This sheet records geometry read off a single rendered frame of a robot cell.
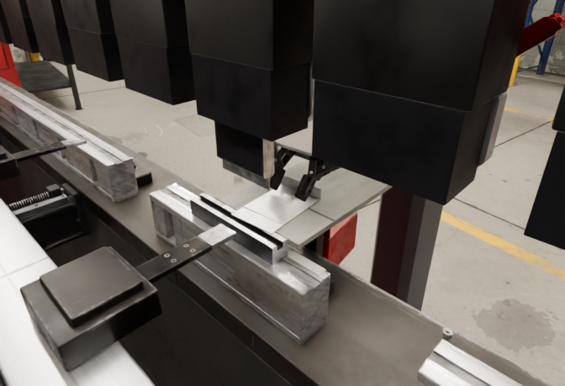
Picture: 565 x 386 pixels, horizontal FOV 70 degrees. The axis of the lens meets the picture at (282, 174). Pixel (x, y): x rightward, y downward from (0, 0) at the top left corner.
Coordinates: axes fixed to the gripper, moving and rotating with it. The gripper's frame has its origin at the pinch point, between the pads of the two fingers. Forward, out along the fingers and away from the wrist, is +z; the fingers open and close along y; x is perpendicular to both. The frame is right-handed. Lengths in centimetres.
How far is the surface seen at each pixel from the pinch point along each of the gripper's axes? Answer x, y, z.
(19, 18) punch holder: -20, -73, -12
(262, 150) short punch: -15.9, 4.5, -1.2
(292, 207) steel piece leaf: 0.4, 2.1, 3.4
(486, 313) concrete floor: 152, 25, 7
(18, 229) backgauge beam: -21.3, -29.3, 24.0
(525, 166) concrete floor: 288, 8, -108
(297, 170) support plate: 9.6, -5.8, -4.1
